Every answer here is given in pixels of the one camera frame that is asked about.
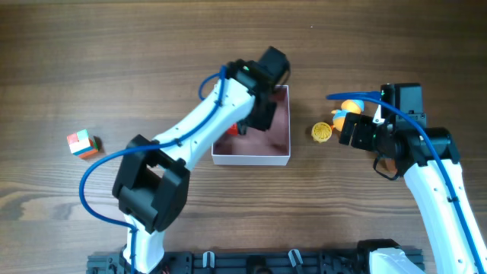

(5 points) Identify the yellow duck toy blue hat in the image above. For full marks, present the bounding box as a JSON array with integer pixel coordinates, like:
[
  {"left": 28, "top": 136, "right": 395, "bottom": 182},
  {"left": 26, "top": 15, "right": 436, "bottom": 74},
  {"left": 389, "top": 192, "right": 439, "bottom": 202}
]
[{"left": 331, "top": 100, "right": 364, "bottom": 132}]

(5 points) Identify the red toy truck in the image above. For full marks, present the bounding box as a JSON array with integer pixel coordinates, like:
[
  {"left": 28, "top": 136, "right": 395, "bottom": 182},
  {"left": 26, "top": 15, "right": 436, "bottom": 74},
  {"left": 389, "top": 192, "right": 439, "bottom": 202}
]
[{"left": 226, "top": 123, "right": 239, "bottom": 135}]

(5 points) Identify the multicoloured puzzle cube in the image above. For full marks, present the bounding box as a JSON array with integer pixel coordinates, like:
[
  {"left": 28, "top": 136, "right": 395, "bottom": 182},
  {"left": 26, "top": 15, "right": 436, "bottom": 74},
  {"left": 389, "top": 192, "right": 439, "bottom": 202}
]
[{"left": 67, "top": 129, "right": 99, "bottom": 158}]

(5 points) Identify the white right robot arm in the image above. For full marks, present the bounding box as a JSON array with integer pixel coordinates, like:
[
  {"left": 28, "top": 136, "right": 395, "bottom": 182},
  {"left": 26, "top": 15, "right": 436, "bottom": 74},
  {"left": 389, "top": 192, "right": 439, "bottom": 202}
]
[{"left": 329, "top": 83, "right": 486, "bottom": 273}]

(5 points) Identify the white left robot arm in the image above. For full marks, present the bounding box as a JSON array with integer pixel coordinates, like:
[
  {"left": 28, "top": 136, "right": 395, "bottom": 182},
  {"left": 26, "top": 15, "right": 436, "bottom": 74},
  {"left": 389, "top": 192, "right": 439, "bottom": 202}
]
[{"left": 112, "top": 46, "right": 290, "bottom": 273}]

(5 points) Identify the brown plush capybara toy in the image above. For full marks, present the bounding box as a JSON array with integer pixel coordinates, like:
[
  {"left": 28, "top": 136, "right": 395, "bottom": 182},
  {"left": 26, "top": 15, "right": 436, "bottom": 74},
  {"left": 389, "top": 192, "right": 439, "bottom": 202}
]
[{"left": 385, "top": 158, "right": 397, "bottom": 172}]

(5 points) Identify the white cardboard box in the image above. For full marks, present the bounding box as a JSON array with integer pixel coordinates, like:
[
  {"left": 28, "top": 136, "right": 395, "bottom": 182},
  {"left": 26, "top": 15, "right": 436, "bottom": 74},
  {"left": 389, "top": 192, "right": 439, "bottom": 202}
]
[{"left": 211, "top": 85, "right": 291, "bottom": 166}]

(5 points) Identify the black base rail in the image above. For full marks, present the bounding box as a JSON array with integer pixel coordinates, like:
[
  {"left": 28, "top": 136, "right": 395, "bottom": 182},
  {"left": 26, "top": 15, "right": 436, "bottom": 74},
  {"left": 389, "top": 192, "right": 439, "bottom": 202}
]
[{"left": 86, "top": 249, "right": 425, "bottom": 274}]

